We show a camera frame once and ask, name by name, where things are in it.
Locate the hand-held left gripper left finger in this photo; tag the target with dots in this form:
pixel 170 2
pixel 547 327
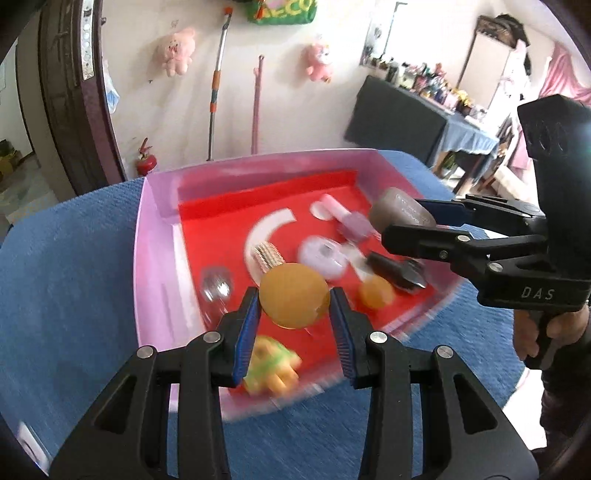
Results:
pixel 244 344

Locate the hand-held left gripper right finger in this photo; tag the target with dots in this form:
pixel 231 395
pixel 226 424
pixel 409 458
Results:
pixel 344 344

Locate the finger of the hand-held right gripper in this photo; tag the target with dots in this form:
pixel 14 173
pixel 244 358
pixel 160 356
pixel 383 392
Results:
pixel 415 240
pixel 450 211

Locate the yellow green toy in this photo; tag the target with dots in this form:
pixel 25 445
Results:
pixel 270 364

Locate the brown block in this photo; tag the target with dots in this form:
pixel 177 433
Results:
pixel 397 207

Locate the black toy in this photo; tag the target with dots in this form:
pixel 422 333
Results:
pixel 392 272

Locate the pink nail polish bottle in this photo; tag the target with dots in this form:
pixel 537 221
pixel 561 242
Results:
pixel 355 226

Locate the large orange disc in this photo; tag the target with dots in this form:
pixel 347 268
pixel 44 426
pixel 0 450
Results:
pixel 293 295

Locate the pink box with red bottom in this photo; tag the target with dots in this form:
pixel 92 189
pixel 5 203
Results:
pixel 221 217

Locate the person's right forearm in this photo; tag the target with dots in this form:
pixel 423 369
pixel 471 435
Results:
pixel 570 406

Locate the person's right hand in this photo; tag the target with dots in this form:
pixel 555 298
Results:
pixel 565 327

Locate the table with black cloth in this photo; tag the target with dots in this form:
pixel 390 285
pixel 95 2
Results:
pixel 392 120

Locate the row of small figurines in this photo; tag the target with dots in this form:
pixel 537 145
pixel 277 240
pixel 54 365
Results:
pixel 425 85

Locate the pink hanging cloth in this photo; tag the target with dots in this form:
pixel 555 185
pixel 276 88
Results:
pixel 565 74

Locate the blue textured table cover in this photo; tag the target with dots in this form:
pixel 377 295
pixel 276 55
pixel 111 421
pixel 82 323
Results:
pixel 69 277

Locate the pink plush toy white face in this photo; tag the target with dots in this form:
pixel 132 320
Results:
pixel 318 62

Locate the pink stick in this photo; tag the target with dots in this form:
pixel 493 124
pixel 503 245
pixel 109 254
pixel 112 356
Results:
pixel 255 110

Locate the red fire extinguisher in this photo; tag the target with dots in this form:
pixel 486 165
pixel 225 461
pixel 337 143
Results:
pixel 147 161

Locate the blue white plastic bag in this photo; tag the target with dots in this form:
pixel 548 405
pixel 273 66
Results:
pixel 112 87

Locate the cardboard box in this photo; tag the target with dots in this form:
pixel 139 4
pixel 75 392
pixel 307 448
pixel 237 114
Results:
pixel 8 161

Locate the pale pink plush toy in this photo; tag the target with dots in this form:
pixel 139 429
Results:
pixel 175 50

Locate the dark wooden door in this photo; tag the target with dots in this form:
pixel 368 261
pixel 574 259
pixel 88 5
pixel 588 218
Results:
pixel 69 92

